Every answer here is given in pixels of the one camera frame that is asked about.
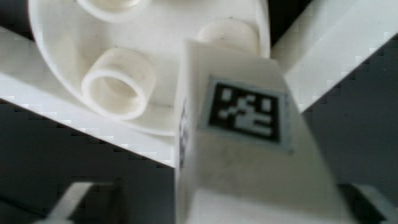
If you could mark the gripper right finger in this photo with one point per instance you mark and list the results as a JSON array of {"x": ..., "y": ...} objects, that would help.
[{"x": 371, "y": 206}]

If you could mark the white frame wall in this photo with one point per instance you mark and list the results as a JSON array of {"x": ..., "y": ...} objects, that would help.
[{"x": 335, "y": 35}]

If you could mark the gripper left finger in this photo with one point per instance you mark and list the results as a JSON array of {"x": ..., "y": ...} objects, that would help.
[{"x": 60, "y": 216}]

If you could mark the white stool leg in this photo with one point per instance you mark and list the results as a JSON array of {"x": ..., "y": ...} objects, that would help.
[{"x": 253, "y": 179}]

